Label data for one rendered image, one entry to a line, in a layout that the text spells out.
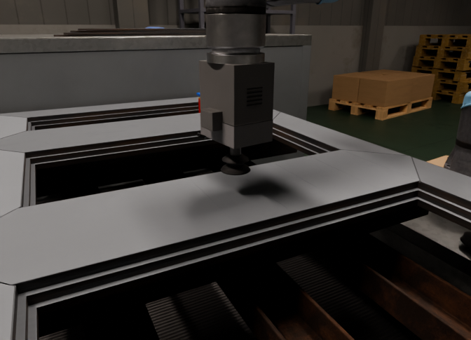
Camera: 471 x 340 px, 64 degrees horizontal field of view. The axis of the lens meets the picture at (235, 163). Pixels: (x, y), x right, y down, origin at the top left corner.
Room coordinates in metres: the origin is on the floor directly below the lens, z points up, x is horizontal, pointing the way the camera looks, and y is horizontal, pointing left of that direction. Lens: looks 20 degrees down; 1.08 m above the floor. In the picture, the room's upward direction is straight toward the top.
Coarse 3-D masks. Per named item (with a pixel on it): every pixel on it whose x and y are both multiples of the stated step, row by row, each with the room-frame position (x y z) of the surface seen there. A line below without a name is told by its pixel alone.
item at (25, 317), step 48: (96, 144) 0.75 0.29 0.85; (144, 144) 0.79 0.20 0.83; (192, 144) 0.83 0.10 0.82; (288, 144) 0.84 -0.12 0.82; (384, 192) 0.51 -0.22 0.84; (432, 192) 0.52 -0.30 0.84; (192, 240) 0.38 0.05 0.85; (240, 240) 0.40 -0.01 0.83; (288, 240) 0.42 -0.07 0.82; (48, 288) 0.30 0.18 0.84; (96, 288) 0.32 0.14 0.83
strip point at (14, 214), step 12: (12, 216) 0.43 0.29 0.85; (0, 228) 0.40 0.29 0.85; (12, 228) 0.40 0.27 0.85; (0, 240) 0.37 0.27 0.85; (12, 240) 0.37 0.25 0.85; (0, 252) 0.35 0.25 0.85; (12, 252) 0.35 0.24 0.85; (0, 264) 0.33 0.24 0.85; (12, 264) 0.33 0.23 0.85; (0, 276) 0.31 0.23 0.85; (12, 276) 0.31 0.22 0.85
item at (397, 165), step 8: (352, 152) 0.69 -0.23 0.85; (360, 152) 0.69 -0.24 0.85; (368, 152) 0.69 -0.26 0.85; (368, 160) 0.65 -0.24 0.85; (376, 160) 0.65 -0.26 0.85; (384, 160) 0.65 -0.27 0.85; (392, 160) 0.65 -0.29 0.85; (400, 160) 0.65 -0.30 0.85; (392, 168) 0.60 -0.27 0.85; (400, 168) 0.60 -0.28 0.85; (408, 168) 0.60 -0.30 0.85; (408, 176) 0.57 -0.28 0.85; (416, 176) 0.57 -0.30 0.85
